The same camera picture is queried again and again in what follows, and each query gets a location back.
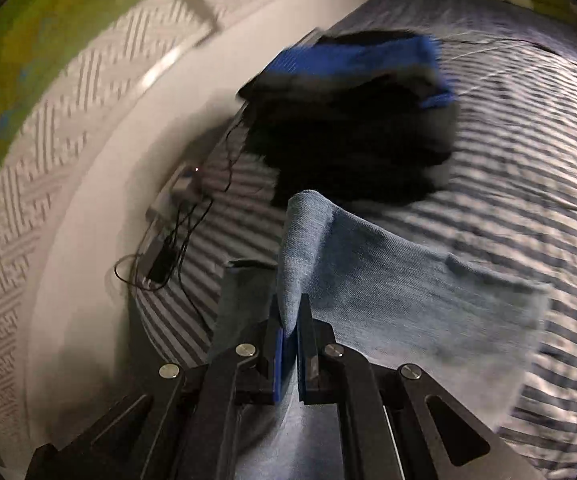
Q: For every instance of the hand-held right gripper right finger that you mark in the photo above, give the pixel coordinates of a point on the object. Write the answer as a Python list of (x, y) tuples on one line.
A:
[(306, 355)]

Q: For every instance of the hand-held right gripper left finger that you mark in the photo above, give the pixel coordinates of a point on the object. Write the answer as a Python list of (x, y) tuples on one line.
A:
[(277, 360)]

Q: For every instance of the light blue denim pants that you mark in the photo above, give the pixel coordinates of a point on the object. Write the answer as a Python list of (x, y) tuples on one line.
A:
[(393, 290)]

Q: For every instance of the black power adapter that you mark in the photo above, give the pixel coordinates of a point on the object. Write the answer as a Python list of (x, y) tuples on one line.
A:
[(161, 265)]

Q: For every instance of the white power strip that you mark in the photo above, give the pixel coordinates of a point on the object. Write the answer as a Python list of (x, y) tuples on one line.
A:
[(181, 190)]

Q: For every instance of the grey striped bed sheet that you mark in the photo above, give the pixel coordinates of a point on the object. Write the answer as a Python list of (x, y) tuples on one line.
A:
[(518, 160)]

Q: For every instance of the white textured headboard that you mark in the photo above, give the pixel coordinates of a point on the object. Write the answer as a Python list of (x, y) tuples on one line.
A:
[(93, 135)]

